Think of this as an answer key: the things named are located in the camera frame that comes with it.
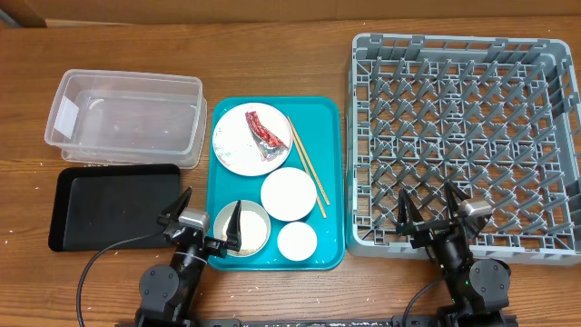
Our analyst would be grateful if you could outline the black tray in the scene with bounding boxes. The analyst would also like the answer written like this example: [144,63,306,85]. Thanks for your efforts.
[48,164,182,252]

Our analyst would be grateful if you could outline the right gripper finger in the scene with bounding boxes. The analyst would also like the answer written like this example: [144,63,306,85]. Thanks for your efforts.
[444,181,469,221]
[398,189,425,227]

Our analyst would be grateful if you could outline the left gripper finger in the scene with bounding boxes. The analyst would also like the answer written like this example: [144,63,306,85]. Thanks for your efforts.
[159,187,192,221]
[226,200,241,252]

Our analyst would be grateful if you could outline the grey bowl with rice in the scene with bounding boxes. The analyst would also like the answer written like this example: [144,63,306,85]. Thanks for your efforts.
[212,200,271,257]

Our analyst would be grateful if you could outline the clear plastic bin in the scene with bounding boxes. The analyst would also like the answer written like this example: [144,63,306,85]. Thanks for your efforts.
[44,69,208,169]

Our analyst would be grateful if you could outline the wooden chopstick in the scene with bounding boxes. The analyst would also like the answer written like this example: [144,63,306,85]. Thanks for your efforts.
[287,116,330,206]
[286,116,328,219]

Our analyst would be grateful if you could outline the white cup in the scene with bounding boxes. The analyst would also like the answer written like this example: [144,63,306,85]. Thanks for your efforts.
[277,222,318,262]

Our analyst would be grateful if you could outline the grey dish rack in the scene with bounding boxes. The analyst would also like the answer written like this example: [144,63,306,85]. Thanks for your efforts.
[346,33,580,266]

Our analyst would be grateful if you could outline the red snack wrapper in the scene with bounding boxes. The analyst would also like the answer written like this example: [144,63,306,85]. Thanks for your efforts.
[245,111,288,161]

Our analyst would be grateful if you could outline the large white plate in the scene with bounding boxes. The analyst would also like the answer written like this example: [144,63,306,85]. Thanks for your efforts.
[212,103,293,176]

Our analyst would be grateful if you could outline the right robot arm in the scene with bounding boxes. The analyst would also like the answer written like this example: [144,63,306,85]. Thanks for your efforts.
[396,182,517,327]

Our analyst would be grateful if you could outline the wooden chopstick right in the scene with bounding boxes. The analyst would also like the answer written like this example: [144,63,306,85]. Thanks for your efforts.
[287,116,330,206]

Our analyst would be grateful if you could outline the wooden chopstick left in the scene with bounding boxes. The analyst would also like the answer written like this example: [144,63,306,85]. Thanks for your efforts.
[286,116,328,219]

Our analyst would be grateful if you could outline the medium white plate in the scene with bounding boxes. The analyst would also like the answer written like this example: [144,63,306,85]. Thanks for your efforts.
[261,167,317,222]

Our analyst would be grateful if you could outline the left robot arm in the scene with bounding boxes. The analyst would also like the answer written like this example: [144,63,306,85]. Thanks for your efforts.
[134,189,241,326]

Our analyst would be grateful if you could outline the teal serving tray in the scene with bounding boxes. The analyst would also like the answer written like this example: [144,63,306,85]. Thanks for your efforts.
[206,96,345,271]

